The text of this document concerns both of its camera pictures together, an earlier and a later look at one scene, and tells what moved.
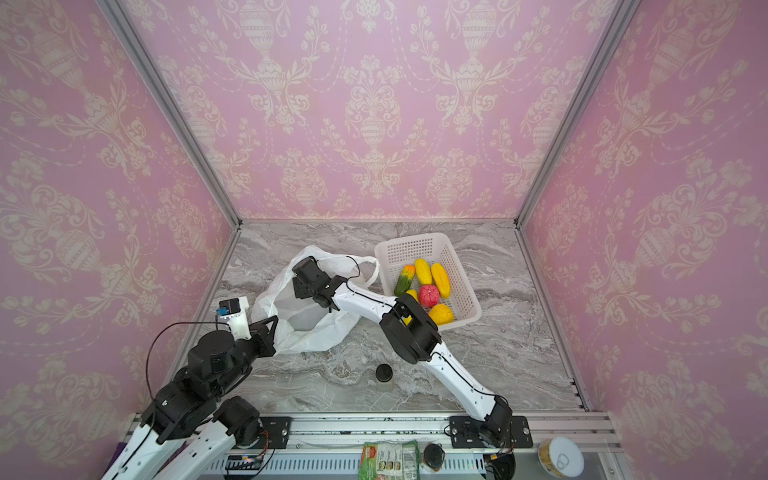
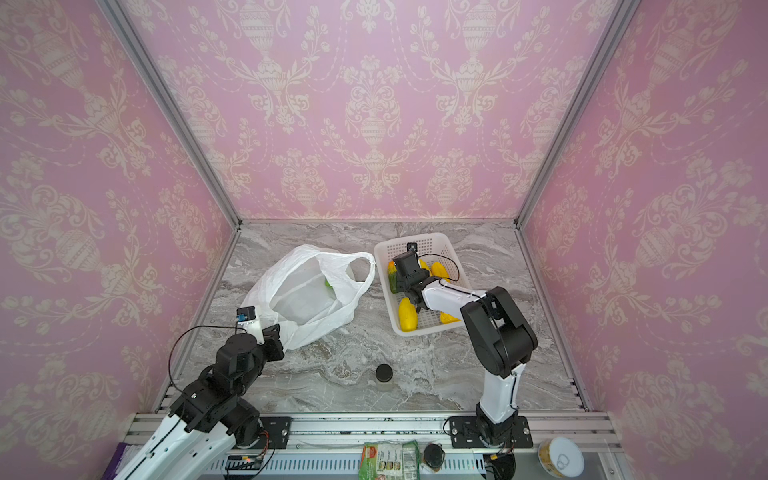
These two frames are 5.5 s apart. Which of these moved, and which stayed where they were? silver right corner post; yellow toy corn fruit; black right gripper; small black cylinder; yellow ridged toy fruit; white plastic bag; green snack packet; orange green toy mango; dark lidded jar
Moved: black right gripper; white plastic bag; orange green toy mango
Stayed: silver right corner post; yellow ridged toy fruit; dark lidded jar; yellow toy corn fruit; green snack packet; small black cylinder
